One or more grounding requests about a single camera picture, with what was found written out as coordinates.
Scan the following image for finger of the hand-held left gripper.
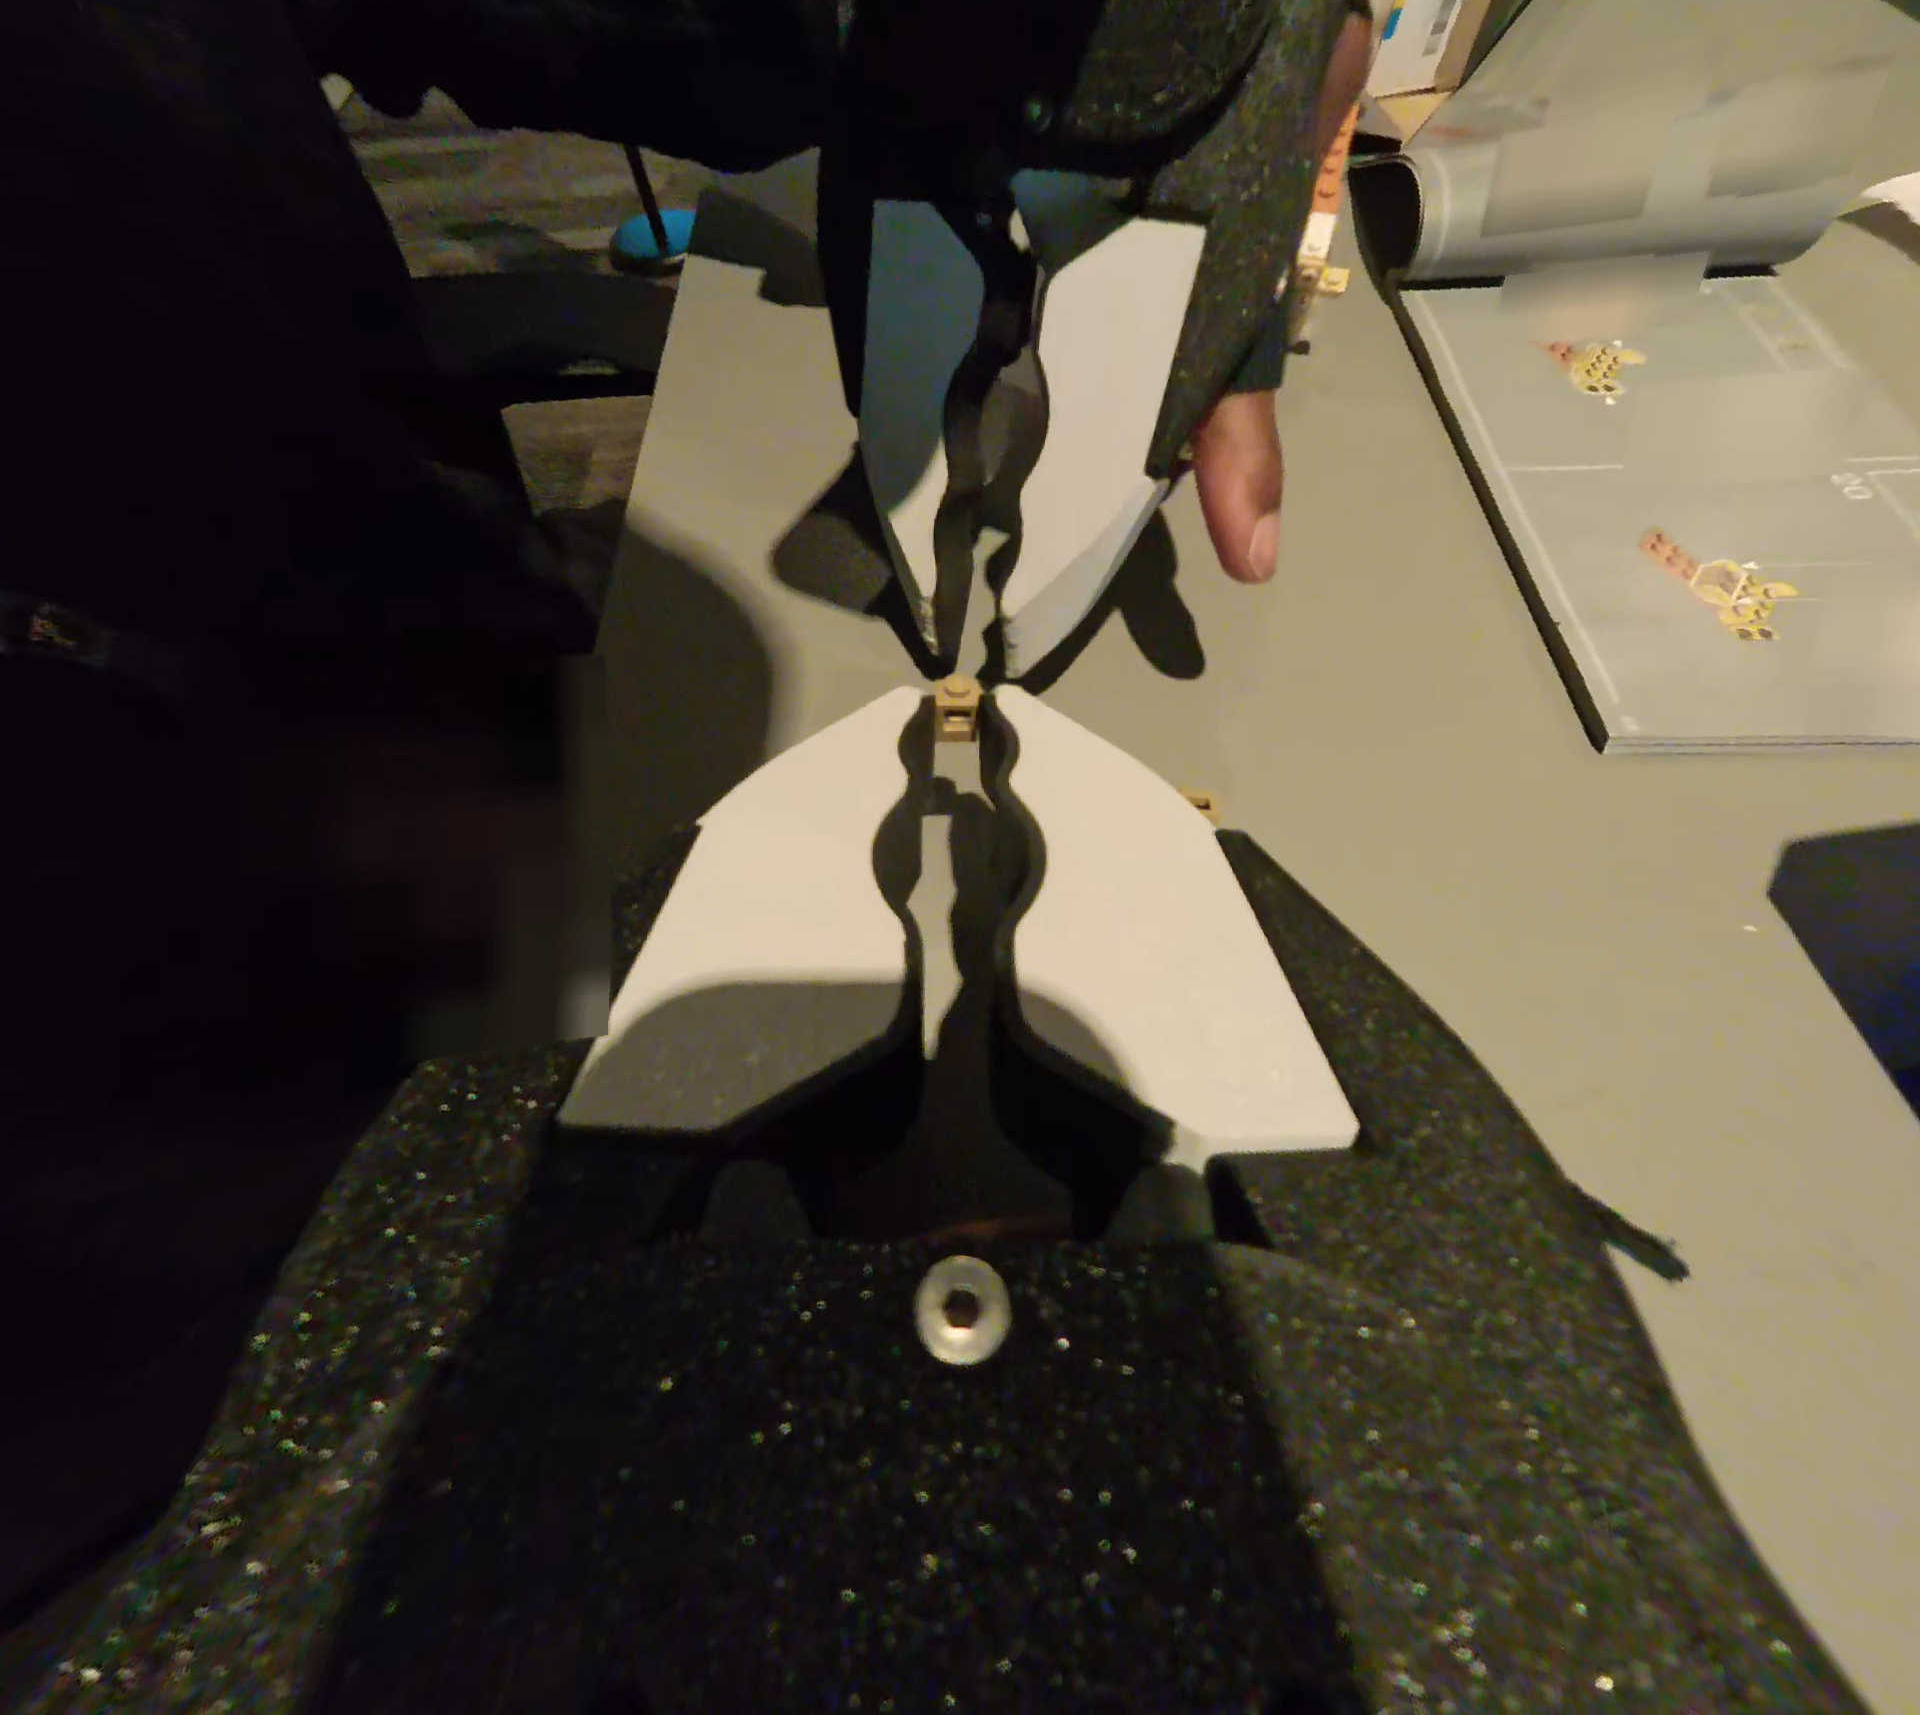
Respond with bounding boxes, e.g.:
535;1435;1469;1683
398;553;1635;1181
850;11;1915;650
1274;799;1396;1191
856;197;1010;657
991;216;1214;684

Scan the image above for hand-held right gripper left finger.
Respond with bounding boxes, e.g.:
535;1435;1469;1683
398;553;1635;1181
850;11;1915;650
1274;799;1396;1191
560;690;933;1148

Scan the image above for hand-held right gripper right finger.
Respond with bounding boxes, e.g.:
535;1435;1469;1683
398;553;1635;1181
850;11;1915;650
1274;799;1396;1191
986;690;1363;1176

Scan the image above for grey desk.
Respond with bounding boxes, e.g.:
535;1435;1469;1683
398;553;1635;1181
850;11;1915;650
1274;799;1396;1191
555;0;1920;1715

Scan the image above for person's left hand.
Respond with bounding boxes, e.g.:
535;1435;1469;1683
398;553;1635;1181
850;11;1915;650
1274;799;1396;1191
1180;9;1381;586

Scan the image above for grey instruction booklet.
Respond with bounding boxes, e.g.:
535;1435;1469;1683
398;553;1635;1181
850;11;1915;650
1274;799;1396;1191
1343;0;1920;757

